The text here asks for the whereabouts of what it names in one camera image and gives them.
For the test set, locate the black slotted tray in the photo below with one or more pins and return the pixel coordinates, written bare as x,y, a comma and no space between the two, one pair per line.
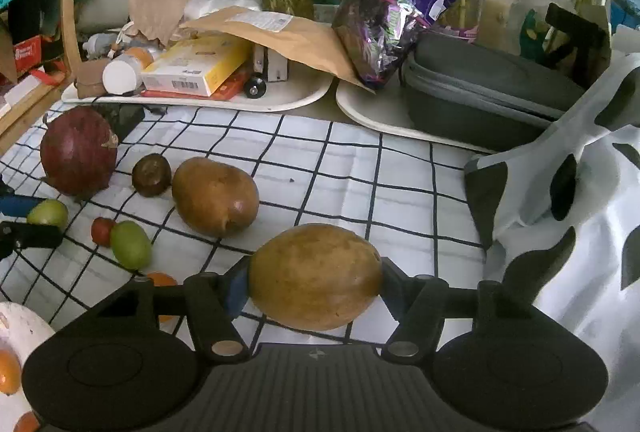
125,117

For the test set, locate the yellow box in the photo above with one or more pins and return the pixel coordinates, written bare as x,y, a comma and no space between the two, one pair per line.
195,67

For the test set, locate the grey zip case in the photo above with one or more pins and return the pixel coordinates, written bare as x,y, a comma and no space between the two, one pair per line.
475,97

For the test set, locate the brown paper envelope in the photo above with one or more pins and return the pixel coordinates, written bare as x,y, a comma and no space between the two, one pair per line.
295,40

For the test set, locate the white black-checked cloth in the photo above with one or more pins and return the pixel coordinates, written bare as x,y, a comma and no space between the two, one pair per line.
350,192

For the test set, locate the white bottle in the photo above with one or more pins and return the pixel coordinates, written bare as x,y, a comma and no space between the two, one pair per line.
122,75

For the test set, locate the small red fruit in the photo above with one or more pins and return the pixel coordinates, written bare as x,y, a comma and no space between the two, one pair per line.
101,230

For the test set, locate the cow print blanket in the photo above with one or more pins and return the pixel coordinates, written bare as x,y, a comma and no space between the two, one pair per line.
590,237

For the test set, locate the small orange fruit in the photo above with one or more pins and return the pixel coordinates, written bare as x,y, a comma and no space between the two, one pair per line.
27,423
7,369

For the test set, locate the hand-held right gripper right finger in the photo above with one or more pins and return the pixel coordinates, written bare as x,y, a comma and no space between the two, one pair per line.
395,293

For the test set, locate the orange persimmon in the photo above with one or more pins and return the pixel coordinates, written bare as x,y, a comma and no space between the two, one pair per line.
162,279

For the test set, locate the wooden chair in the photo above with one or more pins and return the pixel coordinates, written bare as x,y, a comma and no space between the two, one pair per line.
70,12

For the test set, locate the dark brown passion fruit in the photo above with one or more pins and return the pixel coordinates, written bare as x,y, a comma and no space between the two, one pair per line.
151,174

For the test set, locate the red box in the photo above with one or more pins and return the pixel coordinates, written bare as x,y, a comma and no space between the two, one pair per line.
27,52

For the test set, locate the crumpled brown paper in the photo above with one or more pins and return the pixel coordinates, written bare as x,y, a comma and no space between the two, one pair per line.
160,2

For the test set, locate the red dragon fruit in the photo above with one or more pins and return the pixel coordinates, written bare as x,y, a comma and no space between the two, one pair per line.
75,152

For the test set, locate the small green fruit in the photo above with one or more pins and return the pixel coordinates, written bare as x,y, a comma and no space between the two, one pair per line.
47,213
130,244

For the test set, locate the black stand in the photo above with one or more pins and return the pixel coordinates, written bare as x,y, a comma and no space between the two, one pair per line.
575,32

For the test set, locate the white floral plate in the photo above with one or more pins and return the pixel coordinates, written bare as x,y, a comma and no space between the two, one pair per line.
25,337

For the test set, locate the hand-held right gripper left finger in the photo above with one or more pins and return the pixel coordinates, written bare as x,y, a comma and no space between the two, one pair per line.
237,289

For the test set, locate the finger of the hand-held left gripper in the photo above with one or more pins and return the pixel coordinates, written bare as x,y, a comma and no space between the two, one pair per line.
35,236
17,205

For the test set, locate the brown pear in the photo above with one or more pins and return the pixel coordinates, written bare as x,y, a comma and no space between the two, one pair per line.
215,194

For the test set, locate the grey bottle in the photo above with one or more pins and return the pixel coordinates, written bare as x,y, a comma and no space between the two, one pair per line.
97,45

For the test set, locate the white plastic bag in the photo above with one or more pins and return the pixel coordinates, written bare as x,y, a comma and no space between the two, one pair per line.
220,5

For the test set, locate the yellow-brown mango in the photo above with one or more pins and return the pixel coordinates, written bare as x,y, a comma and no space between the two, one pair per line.
315,277

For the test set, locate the white tray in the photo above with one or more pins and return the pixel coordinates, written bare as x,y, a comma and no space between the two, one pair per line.
280,100
370,117

